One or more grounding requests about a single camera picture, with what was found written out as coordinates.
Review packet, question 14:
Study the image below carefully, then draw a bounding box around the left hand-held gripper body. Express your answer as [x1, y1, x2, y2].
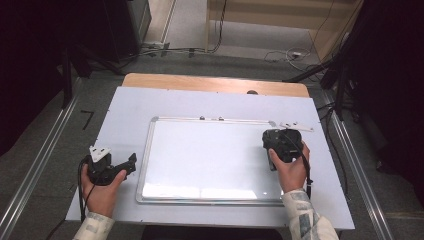
[87, 145, 129, 186]

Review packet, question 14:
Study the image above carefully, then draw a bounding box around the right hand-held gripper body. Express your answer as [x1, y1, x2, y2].
[262, 122, 315, 164]

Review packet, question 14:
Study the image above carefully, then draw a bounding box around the aluminium framed whiteboard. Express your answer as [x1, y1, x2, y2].
[135, 115, 288, 205]

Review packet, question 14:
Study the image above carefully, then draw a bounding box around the person's left hand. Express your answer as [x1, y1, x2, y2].
[80, 163, 128, 220]

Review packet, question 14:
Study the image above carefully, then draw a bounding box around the person's right hand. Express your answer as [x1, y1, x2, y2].
[268, 141, 311, 195]

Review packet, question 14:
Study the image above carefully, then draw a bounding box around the black metal stand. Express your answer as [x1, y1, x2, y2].
[334, 58, 350, 122]
[60, 46, 75, 110]

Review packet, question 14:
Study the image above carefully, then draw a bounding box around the wooden board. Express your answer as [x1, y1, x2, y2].
[121, 72, 311, 99]

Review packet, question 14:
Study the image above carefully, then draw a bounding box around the power strip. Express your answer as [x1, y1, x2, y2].
[140, 41, 171, 57]

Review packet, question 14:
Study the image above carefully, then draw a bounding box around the light wooden shelf unit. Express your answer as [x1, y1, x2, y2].
[204, 0, 365, 62]

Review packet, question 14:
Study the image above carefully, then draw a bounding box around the black cabinet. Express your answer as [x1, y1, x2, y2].
[101, 0, 153, 64]

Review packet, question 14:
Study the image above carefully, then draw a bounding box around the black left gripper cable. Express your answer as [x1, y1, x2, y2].
[77, 156, 97, 223]

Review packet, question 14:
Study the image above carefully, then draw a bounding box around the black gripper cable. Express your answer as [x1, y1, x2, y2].
[283, 130, 315, 200]
[77, 156, 97, 223]

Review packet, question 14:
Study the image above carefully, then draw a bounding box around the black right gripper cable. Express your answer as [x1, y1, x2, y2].
[283, 130, 315, 200]

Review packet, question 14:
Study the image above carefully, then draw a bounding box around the metal floor rail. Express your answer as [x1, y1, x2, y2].
[0, 78, 83, 240]
[324, 93, 397, 240]

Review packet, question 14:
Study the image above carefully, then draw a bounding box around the white floor cable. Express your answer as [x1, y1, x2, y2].
[264, 47, 314, 65]

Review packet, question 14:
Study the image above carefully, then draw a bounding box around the black hanging cable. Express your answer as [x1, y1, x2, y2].
[208, 0, 229, 54]

